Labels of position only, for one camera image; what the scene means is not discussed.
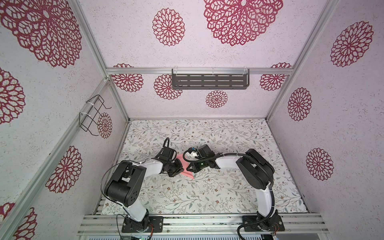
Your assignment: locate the pink square paper sheet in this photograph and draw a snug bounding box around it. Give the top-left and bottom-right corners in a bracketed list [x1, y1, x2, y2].
[177, 154, 194, 180]

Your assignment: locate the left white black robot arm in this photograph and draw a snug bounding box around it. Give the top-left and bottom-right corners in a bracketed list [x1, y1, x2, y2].
[104, 159, 184, 222]

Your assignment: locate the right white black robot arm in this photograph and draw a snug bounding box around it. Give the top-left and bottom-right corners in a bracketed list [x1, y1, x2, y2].
[183, 145, 275, 219]

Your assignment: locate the right wrist camera with cable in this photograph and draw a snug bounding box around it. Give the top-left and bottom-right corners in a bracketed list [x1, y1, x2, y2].
[183, 145, 215, 163]

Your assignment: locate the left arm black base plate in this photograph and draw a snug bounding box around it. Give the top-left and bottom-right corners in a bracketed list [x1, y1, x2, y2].
[122, 216, 164, 234]

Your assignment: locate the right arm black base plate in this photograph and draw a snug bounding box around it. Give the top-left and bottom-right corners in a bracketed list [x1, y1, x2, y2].
[242, 214, 286, 232]

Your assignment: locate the dark grey slotted wall shelf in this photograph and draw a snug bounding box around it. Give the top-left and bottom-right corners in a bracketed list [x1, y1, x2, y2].
[171, 69, 250, 90]

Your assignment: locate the aluminium front rail base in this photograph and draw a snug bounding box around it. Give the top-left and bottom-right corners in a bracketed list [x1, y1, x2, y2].
[77, 213, 329, 237]

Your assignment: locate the black wire wall rack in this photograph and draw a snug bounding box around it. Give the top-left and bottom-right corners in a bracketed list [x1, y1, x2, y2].
[78, 95, 113, 139]

